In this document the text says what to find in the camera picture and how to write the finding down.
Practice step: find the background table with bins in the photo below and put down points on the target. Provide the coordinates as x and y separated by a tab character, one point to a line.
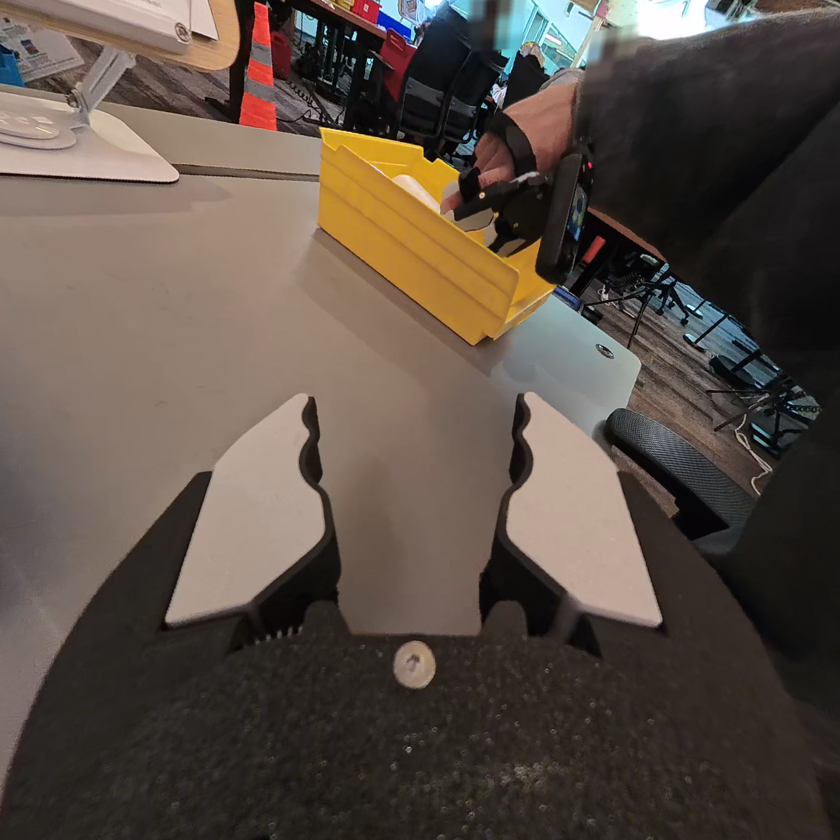
354	19

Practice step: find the printed instruction sheet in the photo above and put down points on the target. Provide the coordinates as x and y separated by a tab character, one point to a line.
203	19

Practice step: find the person's right hand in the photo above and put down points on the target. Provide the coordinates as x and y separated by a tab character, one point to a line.
551	124

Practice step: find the black mesh office chair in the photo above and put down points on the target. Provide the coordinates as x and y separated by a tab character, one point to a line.
682	459

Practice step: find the yellow storage bin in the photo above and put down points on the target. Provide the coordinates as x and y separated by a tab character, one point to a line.
407	256

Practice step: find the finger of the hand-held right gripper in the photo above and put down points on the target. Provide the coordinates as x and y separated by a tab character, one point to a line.
508	244
476	220

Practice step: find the white plastic bottle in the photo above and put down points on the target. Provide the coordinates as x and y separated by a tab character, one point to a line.
417	190

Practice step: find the orange traffic cone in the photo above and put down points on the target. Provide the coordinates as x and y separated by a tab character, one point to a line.
259	98

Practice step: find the printed desk sheet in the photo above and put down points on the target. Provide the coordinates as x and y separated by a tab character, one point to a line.
49	49

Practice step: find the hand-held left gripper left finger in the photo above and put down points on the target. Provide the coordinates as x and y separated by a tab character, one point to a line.
249	525

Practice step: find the person's right forearm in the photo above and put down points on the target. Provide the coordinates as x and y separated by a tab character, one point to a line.
689	111

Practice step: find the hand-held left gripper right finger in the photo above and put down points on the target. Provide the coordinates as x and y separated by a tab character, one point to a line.
577	525

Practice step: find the white stand base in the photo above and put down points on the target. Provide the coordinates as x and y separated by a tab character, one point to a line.
118	157

